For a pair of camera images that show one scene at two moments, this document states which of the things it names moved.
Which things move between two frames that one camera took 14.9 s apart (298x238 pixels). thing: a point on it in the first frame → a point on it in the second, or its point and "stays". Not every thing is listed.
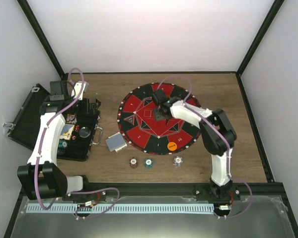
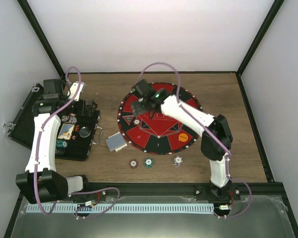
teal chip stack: [148, 163] stays
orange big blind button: [172, 146] → [183, 137]
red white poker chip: [133, 162] stays
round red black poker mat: [136, 121] stays
